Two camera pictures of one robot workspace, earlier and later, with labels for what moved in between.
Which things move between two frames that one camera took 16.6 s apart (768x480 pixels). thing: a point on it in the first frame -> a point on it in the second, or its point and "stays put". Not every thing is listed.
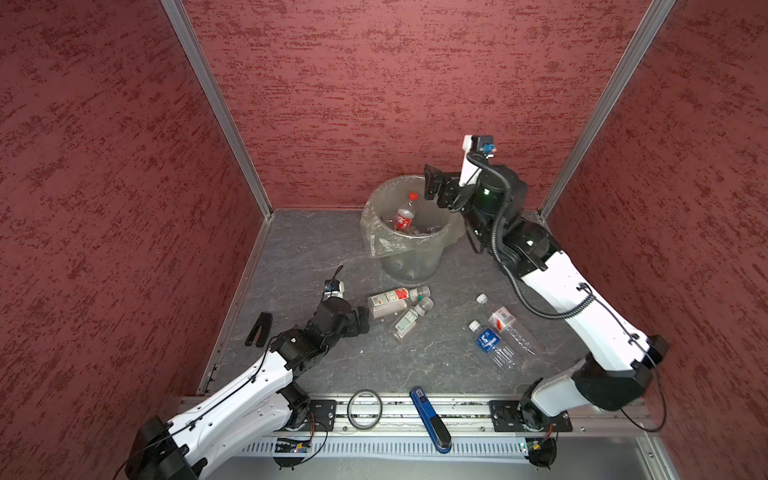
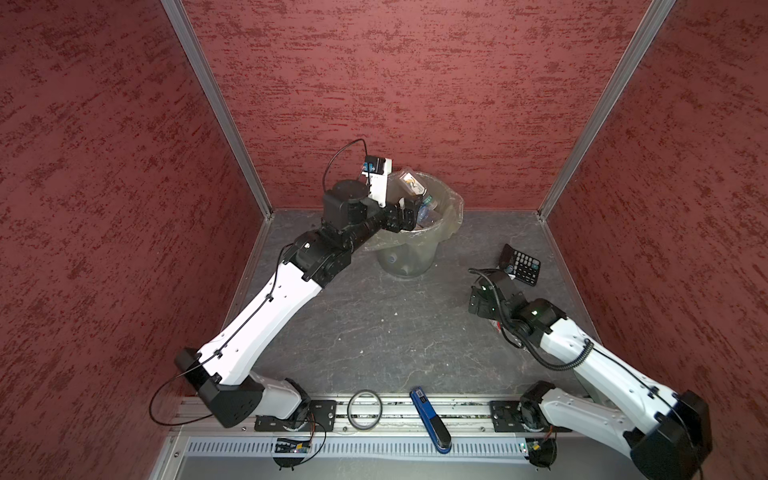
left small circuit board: (290, 445) stays put
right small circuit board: (541, 451) stays put
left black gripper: (353, 330) -> (393, 223)
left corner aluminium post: (180, 19) stays put
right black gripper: (436, 184) -> (482, 309)
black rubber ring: (350, 414) stays put
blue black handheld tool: (435, 423) stays put
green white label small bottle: (408, 321) -> (405, 183)
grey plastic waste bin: (408, 256) stays put
